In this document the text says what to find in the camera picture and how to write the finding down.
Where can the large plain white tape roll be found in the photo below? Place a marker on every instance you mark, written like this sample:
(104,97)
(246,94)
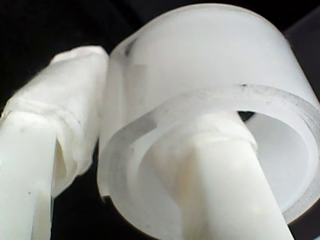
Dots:
(200,55)

